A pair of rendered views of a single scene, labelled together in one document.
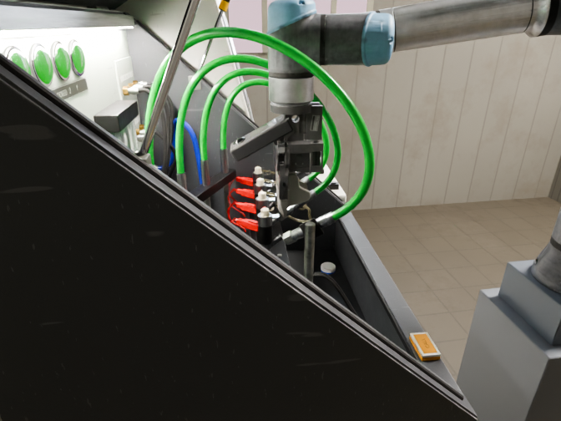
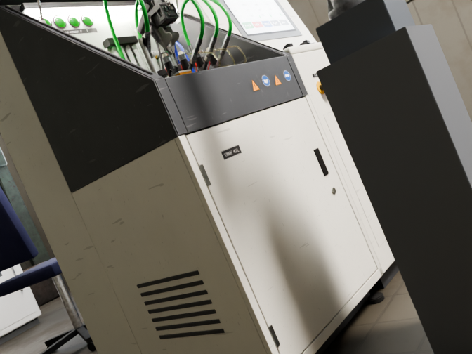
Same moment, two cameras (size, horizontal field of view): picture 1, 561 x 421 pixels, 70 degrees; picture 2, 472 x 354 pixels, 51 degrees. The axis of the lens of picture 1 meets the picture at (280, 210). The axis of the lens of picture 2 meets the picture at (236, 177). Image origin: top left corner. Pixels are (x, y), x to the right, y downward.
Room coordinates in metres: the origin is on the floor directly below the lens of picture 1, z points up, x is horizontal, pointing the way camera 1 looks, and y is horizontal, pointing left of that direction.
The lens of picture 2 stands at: (-0.44, -1.27, 0.67)
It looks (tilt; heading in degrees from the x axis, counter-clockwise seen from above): 2 degrees down; 47
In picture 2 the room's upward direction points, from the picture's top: 23 degrees counter-clockwise
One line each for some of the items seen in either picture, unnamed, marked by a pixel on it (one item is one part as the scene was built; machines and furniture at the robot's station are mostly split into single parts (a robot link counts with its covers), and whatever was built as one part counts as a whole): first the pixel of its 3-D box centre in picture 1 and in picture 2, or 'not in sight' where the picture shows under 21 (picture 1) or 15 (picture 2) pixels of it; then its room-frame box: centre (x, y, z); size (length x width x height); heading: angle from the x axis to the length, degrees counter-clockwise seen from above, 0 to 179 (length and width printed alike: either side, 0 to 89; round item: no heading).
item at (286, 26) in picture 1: (293, 39); not in sight; (0.69, -0.02, 1.40); 0.09 x 0.08 x 0.11; 84
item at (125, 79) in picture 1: (141, 131); (157, 55); (0.89, 0.32, 1.20); 0.13 x 0.03 x 0.31; 6
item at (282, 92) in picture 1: (290, 90); not in sight; (0.69, -0.02, 1.33); 0.08 x 0.08 x 0.05
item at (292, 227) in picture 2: not in sight; (296, 213); (0.71, -0.22, 0.44); 0.65 x 0.02 x 0.68; 6
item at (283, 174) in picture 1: (282, 174); (156, 29); (0.66, 0.00, 1.18); 0.05 x 0.02 x 0.09; 6
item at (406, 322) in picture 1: (374, 302); (239, 90); (0.71, -0.21, 0.87); 0.62 x 0.04 x 0.16; 6
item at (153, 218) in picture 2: not in sight; (238, 244); (0.68, 0.06, 0.39); 0.70 x 0.58 x 0.79; 6
